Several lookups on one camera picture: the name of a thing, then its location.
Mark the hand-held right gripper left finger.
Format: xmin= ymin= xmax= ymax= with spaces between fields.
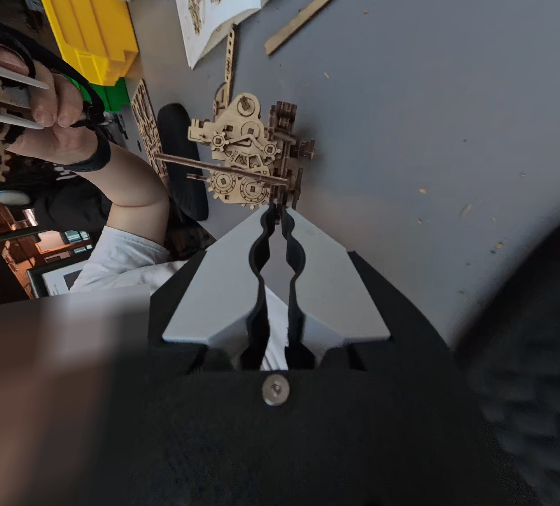
xmin=161 ymin=203 xmax=272 ymax=370

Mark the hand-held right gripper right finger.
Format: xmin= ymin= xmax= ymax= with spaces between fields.
xmin=280 ymin=205 xmax=392 ymax=370

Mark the wooden gear puzzle model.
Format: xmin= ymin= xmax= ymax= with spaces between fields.
xmin=153 ymin=92 xmax=316 ymax=214

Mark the person's left forearm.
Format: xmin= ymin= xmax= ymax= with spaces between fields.
xmin=87 ymin=143 xmax=171 ymax=253

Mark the grey desk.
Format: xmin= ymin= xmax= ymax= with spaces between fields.
xmin=127 ymin=0 xmax=560 ymax=389

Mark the person's left hand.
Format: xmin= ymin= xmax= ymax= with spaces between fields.
xmin=0 ymin=45 xmax=100 ymax=164

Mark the green plastic bin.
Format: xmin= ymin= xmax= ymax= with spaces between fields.
xmin=69 ymin=77 xmax=130 ymax=114

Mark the black wristband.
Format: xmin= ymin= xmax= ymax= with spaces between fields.
xmin=66 ymin=133 xmax=111 ymax=173

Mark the black product box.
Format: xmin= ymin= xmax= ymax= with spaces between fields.
xmin=130 ymin=79 xmax=210 ymax=222

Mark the person's white shirt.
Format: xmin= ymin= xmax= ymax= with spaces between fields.
xmin=70 ymin=225 xmax=290 ymax=371

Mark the yellow plastic bin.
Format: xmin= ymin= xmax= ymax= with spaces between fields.
xmin=23 ymin=0 xmax=140 ymax=87

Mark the black printed cloth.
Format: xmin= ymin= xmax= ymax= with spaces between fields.
xmin=0 ymin=161 xmax=114 ymax=244

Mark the dark cloth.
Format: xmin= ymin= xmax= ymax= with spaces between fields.
xmin=453 ymin=226 xmax=560 ymax=506

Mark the flat wooden strip with holes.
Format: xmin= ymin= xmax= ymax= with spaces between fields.
xmin=213 ymin=26 xmax=237 ymax=120

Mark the instruction booklet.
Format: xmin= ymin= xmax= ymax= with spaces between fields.
xmin=164 ymin=0 xmax=337 ymax=70

